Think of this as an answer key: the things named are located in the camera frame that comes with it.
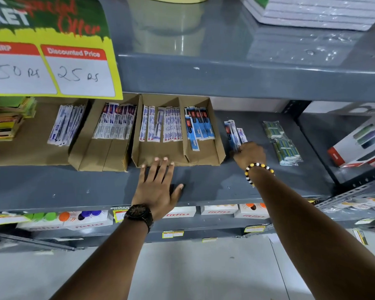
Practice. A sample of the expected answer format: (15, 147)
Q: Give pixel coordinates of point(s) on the person's right hand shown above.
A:
(250, 154)

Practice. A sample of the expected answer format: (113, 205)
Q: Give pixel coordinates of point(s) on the person's left hand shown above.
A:
(154, 192)

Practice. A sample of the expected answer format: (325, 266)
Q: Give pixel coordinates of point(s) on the person's left middle finger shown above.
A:
(163, 168)

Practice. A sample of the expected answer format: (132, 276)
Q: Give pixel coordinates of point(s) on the person's left little finger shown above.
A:
(142, 175)

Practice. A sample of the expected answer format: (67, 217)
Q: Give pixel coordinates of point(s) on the person's left thumb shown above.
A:
(177, 189)

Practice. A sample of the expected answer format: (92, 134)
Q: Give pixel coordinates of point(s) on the blue red pen packet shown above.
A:
(231, 134)

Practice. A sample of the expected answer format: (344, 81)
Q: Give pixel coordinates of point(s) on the person's left forearm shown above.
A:
(112, 262)

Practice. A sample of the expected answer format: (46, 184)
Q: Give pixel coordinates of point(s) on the person's right forearm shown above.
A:
(315, 246)

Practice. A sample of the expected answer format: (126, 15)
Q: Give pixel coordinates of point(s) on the divided brown cardboard tray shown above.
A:
(157, 151)

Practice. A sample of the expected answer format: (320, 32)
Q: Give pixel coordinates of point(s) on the plain white red-lettered box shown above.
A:
(179, 212)

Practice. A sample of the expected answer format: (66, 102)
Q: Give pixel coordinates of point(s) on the black wristwatch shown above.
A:
(139, 213)

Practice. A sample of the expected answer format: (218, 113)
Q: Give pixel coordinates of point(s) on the row of white blue pen packets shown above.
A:
(162, 124)

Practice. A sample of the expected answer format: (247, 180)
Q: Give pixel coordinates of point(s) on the yellow shelf price tag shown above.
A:
(254, 229)
(209, 239)
(360, 236)
(172, 234)
(119, 215)
(364, 221)

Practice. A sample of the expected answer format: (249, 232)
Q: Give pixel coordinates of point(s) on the narrow brown cardboard tray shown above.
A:
(100, 154)

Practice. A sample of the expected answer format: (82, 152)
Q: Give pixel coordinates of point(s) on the row of white red pen packets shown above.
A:
(114, 121)

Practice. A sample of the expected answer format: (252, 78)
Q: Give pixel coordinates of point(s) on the white box with blue balls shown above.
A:
(87, 220)

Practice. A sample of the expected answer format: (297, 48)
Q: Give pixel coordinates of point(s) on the white box with orange balls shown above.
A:
(251, 211)

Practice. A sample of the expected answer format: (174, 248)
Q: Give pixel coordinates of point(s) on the white pen packet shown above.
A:
(242, 135)

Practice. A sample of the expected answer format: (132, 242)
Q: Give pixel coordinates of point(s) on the row of white purple pen packets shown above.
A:
(65, 124)

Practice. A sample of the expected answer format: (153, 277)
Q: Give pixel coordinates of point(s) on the white box with green balls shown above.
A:
(40, 223)

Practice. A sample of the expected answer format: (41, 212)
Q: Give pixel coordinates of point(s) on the small green wrapped packet bundle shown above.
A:
(273, 130)

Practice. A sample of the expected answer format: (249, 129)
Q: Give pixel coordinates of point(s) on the grey metal shelf rack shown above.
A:
(237, 81)

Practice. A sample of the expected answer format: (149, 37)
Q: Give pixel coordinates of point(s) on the large green wrapped packet bundle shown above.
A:
(287, 151)

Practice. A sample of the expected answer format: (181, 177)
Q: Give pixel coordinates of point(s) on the wide brown cardboard tray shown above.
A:
(25, 146)

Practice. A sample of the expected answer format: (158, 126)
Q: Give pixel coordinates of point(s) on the yellow green price sign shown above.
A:
(50, 68)

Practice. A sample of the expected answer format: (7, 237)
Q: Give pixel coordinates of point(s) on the white yellow paper sheet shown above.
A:
(3, 219)

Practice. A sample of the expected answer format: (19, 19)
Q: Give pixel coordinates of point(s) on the stack of colourful notebooks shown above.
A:
(6, 118)

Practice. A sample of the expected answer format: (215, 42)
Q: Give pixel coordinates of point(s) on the grey slotted side shelf rack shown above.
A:
(325, 137)

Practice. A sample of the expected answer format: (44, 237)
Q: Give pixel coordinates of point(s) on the pile of clear plastic packets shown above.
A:
(356, 204)

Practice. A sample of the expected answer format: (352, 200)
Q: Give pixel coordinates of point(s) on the white red product box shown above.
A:
(359, 146)

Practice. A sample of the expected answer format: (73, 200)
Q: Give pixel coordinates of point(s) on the stack of white books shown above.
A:
(315, 10)

